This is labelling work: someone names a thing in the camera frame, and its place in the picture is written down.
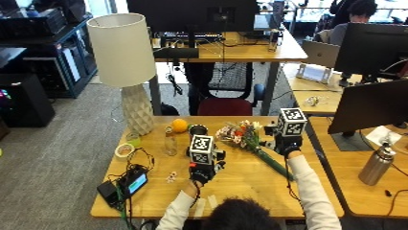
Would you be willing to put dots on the person's left hand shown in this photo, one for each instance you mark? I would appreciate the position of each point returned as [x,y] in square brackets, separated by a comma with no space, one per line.
[204,174]

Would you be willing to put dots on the person's right hand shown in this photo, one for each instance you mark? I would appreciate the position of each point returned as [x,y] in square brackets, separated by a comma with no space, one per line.
[290,147]

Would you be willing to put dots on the small white figure toy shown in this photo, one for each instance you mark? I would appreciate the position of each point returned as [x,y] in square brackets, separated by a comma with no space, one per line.
[172,176]

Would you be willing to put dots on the white marker cube on left glove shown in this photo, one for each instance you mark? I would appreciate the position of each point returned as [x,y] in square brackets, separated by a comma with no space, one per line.
[201,149]

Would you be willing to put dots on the white marker cube on glove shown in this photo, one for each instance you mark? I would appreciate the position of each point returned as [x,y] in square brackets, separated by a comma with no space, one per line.
[292,122]
[201,149]

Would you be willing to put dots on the white marker cube on right glove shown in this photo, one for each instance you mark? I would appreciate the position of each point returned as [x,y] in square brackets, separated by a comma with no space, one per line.
[292,122]

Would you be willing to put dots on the white tape strip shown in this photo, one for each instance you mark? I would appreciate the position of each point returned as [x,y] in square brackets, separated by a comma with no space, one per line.
[213,202]
[200,207]

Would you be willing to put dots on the flower bouquet with green stems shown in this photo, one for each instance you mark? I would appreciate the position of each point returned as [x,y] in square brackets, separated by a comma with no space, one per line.
[245,134]

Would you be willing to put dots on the clear glass bottle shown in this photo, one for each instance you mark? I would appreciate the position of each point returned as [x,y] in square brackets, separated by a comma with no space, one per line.
[171,143]

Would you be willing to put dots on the dark metal cup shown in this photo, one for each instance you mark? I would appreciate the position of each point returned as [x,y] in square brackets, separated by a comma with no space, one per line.
[197,131]

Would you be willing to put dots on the clear plastic wrap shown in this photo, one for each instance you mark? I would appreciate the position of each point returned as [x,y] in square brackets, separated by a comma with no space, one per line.
[313,100]

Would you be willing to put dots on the orange ball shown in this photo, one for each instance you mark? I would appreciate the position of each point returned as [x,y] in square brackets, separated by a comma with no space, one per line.
[180,125]

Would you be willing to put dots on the black device with blue screen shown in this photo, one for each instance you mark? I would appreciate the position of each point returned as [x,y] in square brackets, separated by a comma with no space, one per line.
[135,182]

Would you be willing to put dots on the small green glass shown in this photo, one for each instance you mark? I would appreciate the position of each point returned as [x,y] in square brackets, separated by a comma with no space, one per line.
[133,139]

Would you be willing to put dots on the roll of tape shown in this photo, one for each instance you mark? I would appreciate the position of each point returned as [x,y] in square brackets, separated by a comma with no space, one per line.
[124,150]

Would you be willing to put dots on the steel water bottle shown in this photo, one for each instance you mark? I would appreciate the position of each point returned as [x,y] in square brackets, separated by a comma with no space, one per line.
[377,166]

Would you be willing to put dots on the black office chair red seat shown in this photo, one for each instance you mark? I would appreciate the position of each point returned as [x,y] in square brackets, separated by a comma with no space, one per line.
[225,96]

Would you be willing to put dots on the white paper sheet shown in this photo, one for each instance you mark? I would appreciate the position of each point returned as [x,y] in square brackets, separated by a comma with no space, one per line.
[383,134]

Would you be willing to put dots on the black power box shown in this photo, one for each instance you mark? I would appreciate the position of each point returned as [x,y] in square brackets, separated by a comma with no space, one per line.
[108,191]

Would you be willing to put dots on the black monitor with slanted stand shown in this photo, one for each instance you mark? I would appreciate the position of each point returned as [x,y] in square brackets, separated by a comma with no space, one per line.
[371,105]

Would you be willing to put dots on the silver laptop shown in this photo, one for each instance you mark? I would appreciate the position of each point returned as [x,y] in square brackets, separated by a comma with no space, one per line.
[321,53]

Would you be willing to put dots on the black monitor beside laptop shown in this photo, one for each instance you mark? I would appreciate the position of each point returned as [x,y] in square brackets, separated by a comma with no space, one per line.
[374,48]

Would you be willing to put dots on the black box under desk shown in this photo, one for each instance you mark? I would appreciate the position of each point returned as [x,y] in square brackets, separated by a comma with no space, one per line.
[176,53]

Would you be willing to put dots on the black keyboard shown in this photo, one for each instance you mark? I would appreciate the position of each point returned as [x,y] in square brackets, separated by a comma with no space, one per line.
[192,37]

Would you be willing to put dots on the white table lamp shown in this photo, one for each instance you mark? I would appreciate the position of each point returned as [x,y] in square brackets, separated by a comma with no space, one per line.
[123,51]

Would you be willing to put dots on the large black monitor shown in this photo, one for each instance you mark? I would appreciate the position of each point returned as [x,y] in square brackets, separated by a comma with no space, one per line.
[192,14]

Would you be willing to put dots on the black computer tower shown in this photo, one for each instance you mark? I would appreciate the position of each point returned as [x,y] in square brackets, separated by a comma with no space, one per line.
[23,99]

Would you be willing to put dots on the black shelf unit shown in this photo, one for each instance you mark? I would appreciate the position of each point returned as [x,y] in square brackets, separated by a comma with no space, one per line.
[59,54]

